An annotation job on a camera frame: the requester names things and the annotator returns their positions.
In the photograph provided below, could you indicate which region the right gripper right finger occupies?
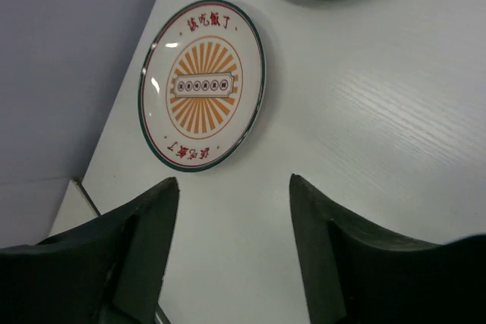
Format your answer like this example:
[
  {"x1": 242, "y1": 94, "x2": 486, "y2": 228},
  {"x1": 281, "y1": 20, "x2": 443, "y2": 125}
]
[{"x1": 289, "y1": 175, "x2": 485, "y2": 323}]

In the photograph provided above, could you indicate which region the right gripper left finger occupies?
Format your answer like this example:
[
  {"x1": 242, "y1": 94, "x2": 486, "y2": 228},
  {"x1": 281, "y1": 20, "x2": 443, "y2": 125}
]
[{"x1": 1, "y1": 178, "x2": 179, "y2": 323}]

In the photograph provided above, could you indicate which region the white orange sunburst plate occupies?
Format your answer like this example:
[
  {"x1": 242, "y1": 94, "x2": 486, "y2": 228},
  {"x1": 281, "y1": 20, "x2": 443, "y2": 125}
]
[{"x1": 137, "y1": 0, "x2": 266, "y2": 172}]

